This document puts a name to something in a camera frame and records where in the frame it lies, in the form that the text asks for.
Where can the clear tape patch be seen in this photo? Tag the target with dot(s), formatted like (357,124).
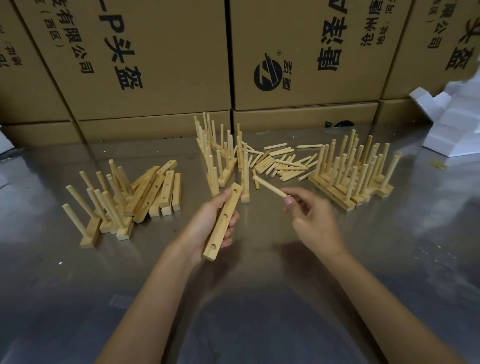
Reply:
(122,300)

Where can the pile of drilled wooden bars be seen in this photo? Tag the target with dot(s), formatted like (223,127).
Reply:
(167,191)

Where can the stack of brown cardboard boxes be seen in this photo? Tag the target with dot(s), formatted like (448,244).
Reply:
(168,63)

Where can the stack of white foam blocks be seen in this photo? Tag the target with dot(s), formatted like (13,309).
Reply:
(453,123)
(4,144)

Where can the person's right forearm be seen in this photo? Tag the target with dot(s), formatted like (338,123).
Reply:
(386,307)

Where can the pile of wooden dowels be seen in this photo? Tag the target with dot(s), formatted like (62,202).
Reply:
(288,167)

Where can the person's left hand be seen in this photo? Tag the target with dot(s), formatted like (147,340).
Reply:
(198,228)

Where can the person's left forearm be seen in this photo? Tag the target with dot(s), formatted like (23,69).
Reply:
(150,307)

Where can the shiny metal table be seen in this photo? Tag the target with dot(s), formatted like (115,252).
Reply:
(56,288)

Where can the person's right hand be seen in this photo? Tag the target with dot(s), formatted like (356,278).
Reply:
(318,225)

